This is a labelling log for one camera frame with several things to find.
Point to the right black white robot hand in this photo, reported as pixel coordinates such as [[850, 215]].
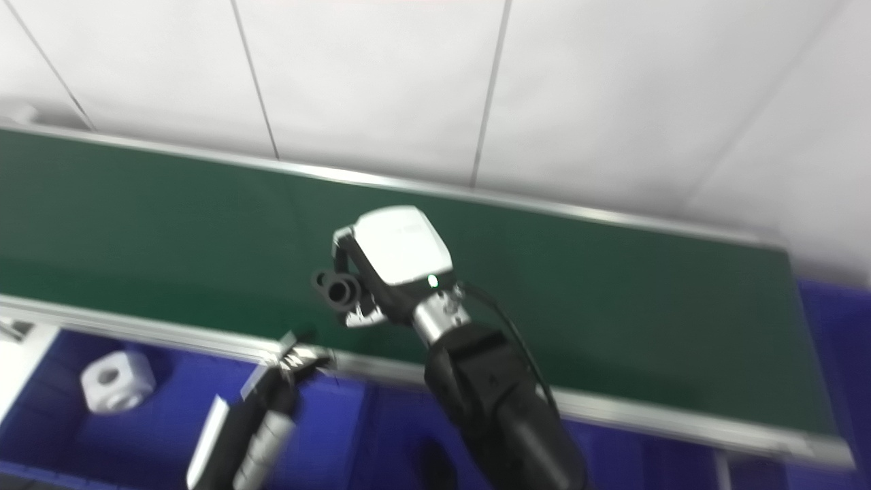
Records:
[[401, 248]]

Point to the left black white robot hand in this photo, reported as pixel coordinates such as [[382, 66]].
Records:
[[235, 442]]

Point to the black flange part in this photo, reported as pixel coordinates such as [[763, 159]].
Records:
[[337, 291], [435, 469]]

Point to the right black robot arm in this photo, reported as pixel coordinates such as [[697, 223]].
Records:
[[497, 408]]

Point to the white block part with hole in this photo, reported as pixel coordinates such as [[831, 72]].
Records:
[[126, 381]]

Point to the green conveyor belt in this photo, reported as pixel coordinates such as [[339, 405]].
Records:
[[646, 415], [646, 320]]

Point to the large blue plastic bin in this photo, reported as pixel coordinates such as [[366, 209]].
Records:
[[837, 340]]

